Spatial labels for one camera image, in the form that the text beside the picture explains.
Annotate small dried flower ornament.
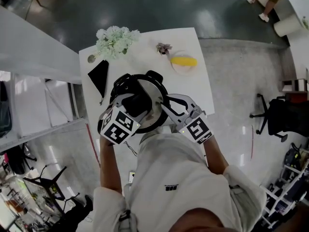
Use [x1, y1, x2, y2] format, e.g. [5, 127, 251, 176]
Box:
[155, 42, 173, 56]

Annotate white metal shelf rack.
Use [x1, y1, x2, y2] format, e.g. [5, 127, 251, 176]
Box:
[0, 70, 89, 152]

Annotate white cylindrical bin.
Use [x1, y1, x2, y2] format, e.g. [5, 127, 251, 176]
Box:
[273, 14, 304, 37]

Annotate white storage rack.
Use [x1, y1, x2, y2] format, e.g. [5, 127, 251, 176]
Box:
[259, 163, 309, 227]

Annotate black pressure cooker pot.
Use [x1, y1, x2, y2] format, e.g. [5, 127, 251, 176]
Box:
[110, 70, 171, 135]

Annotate person's white shirt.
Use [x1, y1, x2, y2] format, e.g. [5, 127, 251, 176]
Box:
[93, 131, 267, 232]

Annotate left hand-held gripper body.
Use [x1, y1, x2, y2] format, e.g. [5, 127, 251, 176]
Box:
[97, 104, 142, 145]

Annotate silver black cooker lid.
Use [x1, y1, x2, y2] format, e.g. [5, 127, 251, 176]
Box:
[110, 73, 171, 134]

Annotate person's left forearm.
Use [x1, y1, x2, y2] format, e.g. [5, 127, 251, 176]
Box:
[99, 139, 124, 194]

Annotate person's grey trousers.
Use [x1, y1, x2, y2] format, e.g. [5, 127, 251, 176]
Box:
[141, 126, 180, 140]

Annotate yellow corn cob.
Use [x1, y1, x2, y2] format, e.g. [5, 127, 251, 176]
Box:
[170, 57, 198, 67]

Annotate white flower bouquet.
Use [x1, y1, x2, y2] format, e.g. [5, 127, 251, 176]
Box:
[95, 26, 141, 61]

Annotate dark kitchen appliance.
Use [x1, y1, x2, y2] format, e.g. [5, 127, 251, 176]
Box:
[0, 81, 13, 138]

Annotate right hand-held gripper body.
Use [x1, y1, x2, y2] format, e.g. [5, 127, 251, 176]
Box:
[175, 106, 214, 145]

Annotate black office chair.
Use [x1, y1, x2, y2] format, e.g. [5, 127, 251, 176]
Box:
[9, 143, 38, 175]
[249, 93, 309, 143]

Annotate white table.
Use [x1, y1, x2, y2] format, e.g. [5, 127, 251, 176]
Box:
[79, 27, 216, 143]

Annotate black cloth pouch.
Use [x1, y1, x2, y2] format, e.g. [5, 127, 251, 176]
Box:
[87, 59, 110, 106]

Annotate person's right forearm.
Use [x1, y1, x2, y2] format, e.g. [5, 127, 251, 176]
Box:
[204, 136, 230, 176]

